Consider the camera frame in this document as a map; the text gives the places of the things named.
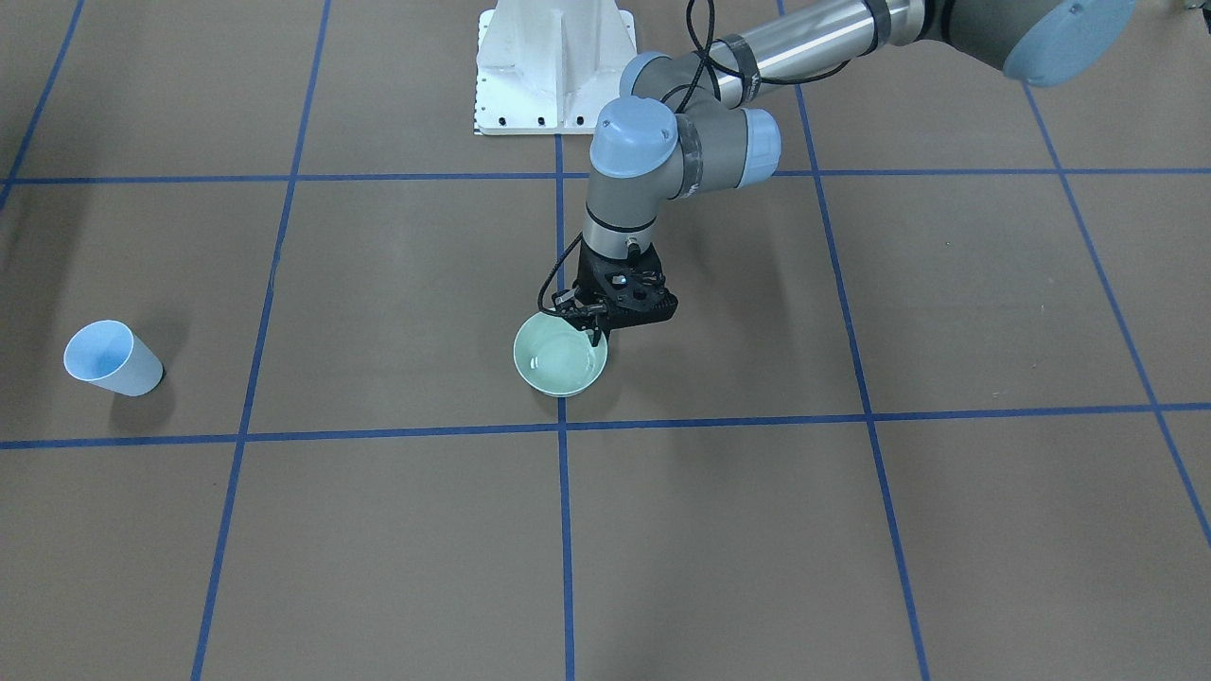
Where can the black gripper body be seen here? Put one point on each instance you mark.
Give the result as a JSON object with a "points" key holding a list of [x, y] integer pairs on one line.
{"points": [[597, 331]]}

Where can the pale green ceramic bowl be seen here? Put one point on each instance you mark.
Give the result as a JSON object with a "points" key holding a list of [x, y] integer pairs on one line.
{"points": [[556, 358]]}

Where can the light blue plastic cup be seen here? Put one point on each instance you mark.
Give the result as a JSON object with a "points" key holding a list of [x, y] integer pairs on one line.
{"points": [[108, 355]]}

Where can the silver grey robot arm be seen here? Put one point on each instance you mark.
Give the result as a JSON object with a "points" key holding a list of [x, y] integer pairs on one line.
{"points": [[686, 126]]}

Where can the white pedestal column base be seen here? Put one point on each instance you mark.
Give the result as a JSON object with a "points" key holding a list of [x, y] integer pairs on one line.
{"points": [[549, 67]]}

